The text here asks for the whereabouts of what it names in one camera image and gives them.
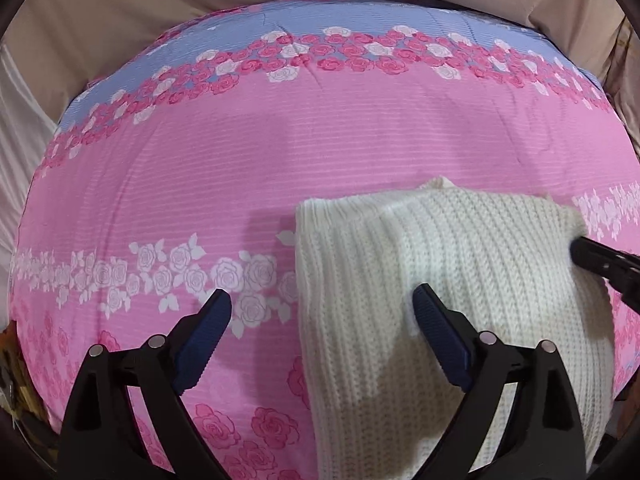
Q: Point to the white red black knit sweater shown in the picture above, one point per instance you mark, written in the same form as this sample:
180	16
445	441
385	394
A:
380	285

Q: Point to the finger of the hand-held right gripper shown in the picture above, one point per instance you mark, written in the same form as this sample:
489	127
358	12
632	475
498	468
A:
595	256

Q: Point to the pink floral blanket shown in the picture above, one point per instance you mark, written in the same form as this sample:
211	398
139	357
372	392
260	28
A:
210	170

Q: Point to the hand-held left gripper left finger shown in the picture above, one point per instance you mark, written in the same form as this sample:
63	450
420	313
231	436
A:
200	345

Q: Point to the white cloth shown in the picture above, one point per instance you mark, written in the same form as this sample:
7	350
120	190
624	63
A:
22	150

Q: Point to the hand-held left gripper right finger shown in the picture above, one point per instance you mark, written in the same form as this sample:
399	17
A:
445	345

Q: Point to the beige sheet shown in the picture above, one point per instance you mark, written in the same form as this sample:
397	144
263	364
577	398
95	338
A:
150	0

